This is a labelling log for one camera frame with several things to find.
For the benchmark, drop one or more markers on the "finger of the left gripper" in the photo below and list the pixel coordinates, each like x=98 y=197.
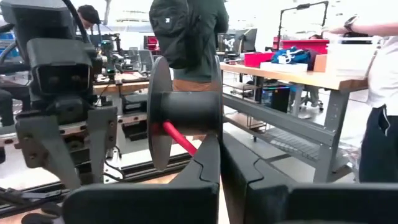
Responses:
x=40 y=140
x=101 y=130

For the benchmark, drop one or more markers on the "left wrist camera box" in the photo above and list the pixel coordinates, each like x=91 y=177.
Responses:
x=62 y=74

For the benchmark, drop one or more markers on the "large red bin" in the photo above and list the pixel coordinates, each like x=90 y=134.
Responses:
x=311 y=45

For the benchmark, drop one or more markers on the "person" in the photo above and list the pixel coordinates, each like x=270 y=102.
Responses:
x=211 y=46
x=88 y=14
x=385 y=77

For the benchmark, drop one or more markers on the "clear plastic storage container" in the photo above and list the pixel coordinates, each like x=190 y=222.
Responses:
x=351 y=56

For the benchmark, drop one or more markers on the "blue bag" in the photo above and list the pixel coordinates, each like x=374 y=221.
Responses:
x=290 y=56

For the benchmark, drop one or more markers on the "small cardboard box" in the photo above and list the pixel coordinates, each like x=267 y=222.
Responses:
x=320 y=63

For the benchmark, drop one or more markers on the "white flat box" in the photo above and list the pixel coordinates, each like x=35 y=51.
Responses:
x=283 y=67

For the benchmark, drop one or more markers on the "small red bin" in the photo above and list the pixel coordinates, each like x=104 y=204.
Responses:
x=256 y=59

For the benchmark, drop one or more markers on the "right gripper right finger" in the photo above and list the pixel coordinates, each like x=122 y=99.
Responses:
x=295 y=205

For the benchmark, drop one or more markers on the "black camera gantry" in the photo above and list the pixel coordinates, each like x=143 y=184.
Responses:
x=303 y=5

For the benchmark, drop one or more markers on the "black computer tower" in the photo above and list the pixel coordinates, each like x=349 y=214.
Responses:
x=278 y=99

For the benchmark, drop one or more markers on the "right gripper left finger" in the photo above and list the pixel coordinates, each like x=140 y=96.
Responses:
x=140 y=205

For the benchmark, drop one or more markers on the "black computer monitor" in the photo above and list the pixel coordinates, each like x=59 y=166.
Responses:
x=248 y=40

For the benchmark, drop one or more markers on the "dark backpack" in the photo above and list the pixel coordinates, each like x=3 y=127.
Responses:
x=171 y=34

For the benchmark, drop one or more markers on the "black wrist watch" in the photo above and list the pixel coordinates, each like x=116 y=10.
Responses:
x=350 y=23

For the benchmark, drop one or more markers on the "black background robot arm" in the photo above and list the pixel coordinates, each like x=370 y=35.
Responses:
x=109 y=53

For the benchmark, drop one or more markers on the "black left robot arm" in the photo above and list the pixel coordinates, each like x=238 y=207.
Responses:
x=37 y=18

